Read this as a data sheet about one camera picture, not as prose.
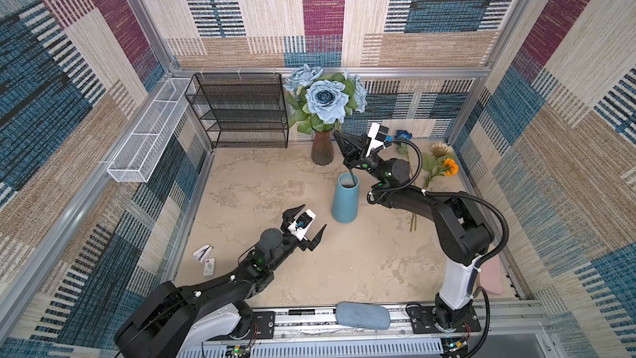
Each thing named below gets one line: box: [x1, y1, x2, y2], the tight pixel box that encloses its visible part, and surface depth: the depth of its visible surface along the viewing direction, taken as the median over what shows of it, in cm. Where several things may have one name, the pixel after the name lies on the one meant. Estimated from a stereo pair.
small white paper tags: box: [192, 243, 217, 276], surface depth 87 cm
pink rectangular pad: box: [479, 254, 504, 296], surface depth 81 cm
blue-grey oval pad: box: [335, 300, 391, 330], surface depth 74 cm
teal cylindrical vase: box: [332, 171, 361, 224], surface depth 84 cm
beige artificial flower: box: [422, 141, 454, 189], surface depth 113 cm
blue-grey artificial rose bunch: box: [283, 63, 368, 136], surface depth 57 cm
